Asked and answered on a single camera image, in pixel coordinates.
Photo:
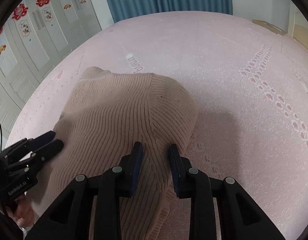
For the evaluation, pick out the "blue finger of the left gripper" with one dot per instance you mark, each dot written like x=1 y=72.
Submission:
x=40 y=141
x=47 y=152

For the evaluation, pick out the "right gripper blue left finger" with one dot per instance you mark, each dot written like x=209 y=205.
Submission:
x=89 y=207

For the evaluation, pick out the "pink patterned bed sheet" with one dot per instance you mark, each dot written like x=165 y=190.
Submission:
x=251 y=87

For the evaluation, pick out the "peach knit sweater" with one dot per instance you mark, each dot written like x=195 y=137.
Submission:
x=104 y=116

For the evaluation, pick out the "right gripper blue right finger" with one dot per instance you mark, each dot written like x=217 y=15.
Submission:
x=218 y=206

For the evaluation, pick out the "cream wooden headboard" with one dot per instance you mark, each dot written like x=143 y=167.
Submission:
x=298 y=26

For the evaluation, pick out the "person's left hand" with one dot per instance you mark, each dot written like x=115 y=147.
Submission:
x=24 y=214

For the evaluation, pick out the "white wardrobe with red decals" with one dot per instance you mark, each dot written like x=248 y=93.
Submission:
x=36 y=37

